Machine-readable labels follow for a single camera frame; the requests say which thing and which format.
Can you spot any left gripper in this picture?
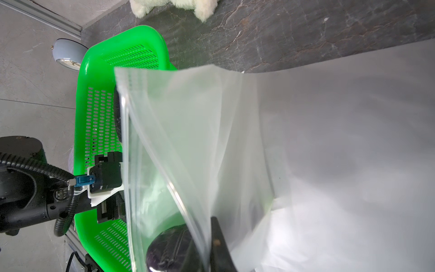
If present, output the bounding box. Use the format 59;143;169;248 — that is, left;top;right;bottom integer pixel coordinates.
89;151;127;223

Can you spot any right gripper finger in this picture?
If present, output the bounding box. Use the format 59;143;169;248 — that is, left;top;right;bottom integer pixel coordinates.
210;216;237;272

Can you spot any clear zip-top bag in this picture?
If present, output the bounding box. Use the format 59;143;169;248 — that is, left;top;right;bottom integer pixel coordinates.
115;40;435;272

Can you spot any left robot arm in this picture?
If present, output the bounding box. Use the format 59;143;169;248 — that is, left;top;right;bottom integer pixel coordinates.
1;136;126;237

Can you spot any green plastic basket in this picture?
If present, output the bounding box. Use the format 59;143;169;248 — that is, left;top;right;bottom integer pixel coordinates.
73;26;175;272

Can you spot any white plush toy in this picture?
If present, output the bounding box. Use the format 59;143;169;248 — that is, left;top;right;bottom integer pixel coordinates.
129;0;219;22

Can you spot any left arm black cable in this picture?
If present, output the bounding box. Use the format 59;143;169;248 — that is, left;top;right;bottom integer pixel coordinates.
0;152;82;238

